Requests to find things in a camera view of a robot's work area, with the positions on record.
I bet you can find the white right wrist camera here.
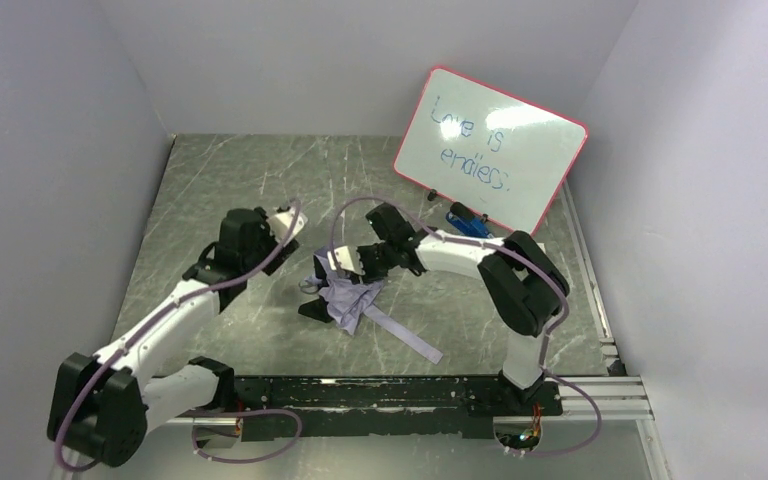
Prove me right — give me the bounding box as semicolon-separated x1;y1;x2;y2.
326;246;364;275

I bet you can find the lilac left arm cable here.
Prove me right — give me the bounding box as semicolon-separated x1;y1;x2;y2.
52;197;304;473

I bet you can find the red framed whiteboard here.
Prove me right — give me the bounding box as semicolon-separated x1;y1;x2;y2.
393;66;588;234

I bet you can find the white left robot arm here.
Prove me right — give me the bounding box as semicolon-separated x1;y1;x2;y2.
46;201;306;473

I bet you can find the lilac and black folding umbrella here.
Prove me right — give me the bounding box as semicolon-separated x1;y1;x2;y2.
297;247;443;364

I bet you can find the blue whiteboard eraser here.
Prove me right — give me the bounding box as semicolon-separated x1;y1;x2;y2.
445;202;493;238

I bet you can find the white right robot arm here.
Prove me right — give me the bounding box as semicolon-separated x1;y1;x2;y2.
298;201;569;393

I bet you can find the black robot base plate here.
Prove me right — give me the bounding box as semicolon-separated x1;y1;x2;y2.
225;374;563;441

